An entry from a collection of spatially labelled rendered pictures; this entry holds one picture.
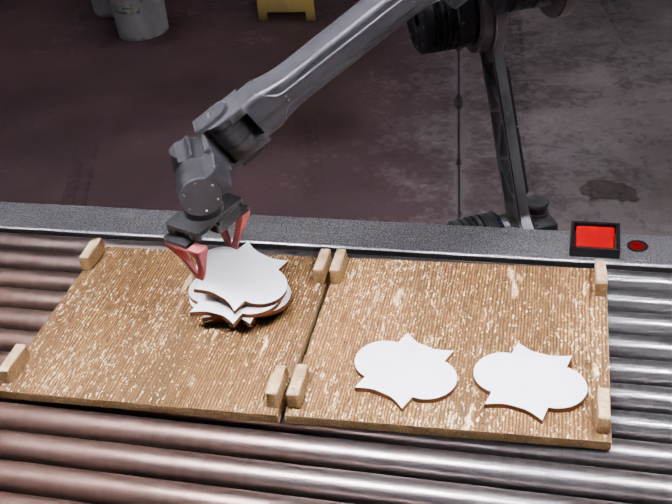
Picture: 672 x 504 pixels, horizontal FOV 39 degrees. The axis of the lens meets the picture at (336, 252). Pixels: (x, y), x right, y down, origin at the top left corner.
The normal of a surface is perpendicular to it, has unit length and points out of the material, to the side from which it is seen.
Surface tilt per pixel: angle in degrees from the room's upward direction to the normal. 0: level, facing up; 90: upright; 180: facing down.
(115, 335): 0
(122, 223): 0
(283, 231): 0
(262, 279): 11
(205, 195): 90
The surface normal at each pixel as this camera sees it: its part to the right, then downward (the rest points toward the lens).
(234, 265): 0.04, -0.73
